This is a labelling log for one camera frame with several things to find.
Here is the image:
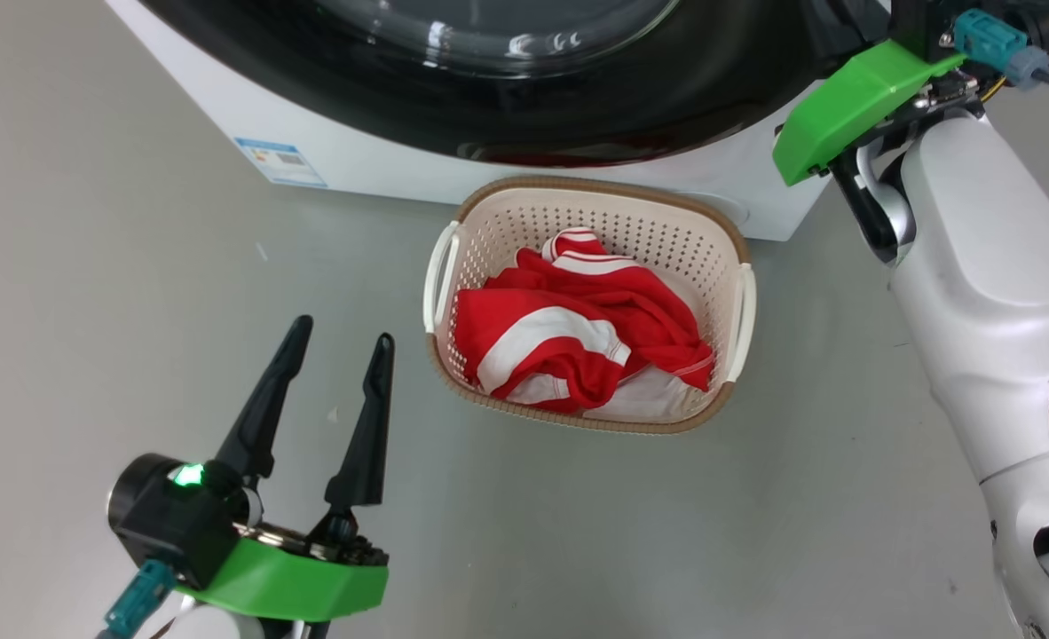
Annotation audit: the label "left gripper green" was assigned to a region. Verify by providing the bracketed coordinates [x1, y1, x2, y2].
[174, 315, 396, 622]

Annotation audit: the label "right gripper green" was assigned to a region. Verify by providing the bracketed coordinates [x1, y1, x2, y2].
[773, 39, 969, 187]

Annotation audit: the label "washing machine glass door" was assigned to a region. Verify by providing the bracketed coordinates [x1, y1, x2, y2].
[138, 0, 854, 168]

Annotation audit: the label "red and white clothes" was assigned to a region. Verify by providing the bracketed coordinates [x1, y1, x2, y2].
[489, 227, 716, 420]

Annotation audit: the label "cream perforated laundry basket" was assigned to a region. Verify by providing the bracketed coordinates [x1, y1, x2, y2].
[423, 176, 757, 436]

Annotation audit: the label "white front-load washing machine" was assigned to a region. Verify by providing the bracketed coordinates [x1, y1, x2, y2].
[106, 0, 898, 242]

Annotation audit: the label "blue energy label sticker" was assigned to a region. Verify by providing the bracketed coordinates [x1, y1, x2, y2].
[233, 137, 328, 187]

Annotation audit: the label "teal cable connector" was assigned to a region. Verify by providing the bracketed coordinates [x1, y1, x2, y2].
[952, 9, 1049, 90]
[103, 559, 175, 639]

